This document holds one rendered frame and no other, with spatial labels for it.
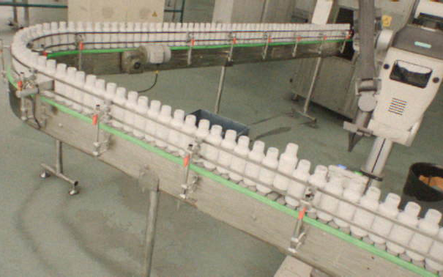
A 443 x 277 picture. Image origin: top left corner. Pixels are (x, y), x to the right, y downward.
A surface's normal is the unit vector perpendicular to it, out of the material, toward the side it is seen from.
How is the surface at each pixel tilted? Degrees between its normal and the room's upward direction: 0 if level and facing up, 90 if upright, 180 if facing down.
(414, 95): 90
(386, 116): 90
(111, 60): 90
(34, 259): 0
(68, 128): 90
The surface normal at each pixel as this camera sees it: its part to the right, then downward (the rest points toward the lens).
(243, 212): -0.49, 0.31
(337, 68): -0.73, 0.18
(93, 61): 0.66, 0.43
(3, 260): 0.17, -0.88
